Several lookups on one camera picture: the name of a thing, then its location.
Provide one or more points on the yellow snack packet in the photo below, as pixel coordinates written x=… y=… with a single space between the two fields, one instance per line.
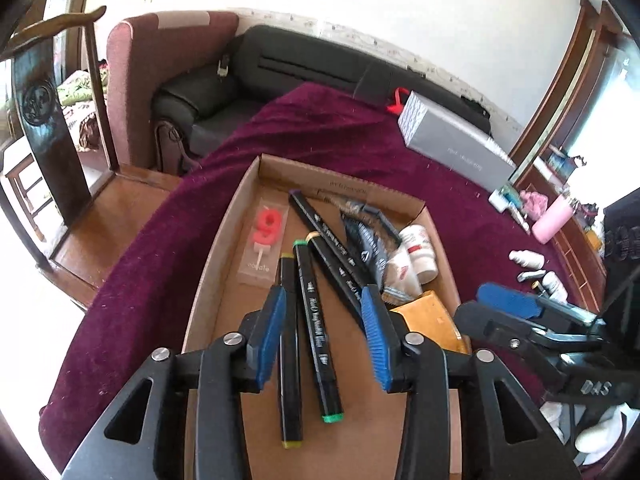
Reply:
x=430 y=320

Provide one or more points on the cardboard box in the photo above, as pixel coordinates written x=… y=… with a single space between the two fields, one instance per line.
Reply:
x=230 y=280

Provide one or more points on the maroon velvet tablecloth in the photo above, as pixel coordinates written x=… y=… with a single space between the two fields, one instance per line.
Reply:
x=325 y=125

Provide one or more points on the green patterned cloth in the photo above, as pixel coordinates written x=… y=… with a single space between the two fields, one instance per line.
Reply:
x=75 y=87

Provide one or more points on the tan-capped black marker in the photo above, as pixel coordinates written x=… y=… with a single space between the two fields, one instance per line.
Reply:
x=332 y=270

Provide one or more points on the silver foil sachets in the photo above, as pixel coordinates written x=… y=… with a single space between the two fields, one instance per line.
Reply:
x=367 y=252

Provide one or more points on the long grey box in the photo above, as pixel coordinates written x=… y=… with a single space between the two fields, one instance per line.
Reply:
x=460 y=145

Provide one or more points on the long yellow-capped black marker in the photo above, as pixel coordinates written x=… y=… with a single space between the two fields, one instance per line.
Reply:
x=538 y=288

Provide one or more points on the white bottle with small cap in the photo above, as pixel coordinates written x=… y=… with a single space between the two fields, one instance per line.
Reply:
x=555 y=285

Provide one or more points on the purple-capped black marker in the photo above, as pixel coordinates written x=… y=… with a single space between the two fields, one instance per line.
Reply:
x=320 y=225

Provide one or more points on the small red-label white bottle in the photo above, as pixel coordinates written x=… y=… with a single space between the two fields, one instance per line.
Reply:
x=420 y=255

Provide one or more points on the dark wooden chair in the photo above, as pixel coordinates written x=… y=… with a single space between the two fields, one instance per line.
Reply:
x=45 y=125

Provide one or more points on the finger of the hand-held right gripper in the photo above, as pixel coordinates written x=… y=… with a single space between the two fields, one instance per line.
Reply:
x=500 y=330
x=505 y=297

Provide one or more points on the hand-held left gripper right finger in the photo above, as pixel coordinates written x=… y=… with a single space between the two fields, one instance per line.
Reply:
x=375 y=340

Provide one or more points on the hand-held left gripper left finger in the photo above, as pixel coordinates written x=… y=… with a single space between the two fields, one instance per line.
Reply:
x=270 y=330

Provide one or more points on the teal printed box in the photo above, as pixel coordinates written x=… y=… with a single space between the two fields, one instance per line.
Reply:
x=562 y=165

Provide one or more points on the black leather sofa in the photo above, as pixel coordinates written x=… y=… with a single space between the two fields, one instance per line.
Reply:
x=300 y=65

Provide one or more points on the wooden door frame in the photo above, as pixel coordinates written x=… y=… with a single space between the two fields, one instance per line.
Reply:
x=565 y=100

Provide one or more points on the person's right hand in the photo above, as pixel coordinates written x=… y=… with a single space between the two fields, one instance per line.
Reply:
x=600 y=435

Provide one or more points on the pink fluffy item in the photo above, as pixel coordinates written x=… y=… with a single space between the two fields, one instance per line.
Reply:
x=532 y=204

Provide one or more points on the pink bottle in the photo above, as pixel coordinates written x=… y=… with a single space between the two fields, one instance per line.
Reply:
x=550 y=222

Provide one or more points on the red number candle packet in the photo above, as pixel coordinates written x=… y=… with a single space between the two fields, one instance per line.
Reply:
x=267 y=230

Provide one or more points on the olive-capped black marker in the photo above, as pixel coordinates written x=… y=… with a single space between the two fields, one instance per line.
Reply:
x=290 y=385

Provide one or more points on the green-capped black marker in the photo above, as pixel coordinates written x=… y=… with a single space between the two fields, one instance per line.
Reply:
x=312 y=310

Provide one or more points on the clear plastic packet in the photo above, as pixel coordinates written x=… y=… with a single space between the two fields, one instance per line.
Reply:
x=520 y=217

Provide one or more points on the maroon armchair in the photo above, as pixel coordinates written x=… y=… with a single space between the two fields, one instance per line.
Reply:
x=140 y=70

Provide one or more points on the brown wooden cabinet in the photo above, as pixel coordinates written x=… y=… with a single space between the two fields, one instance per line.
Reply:
x=575 y=255

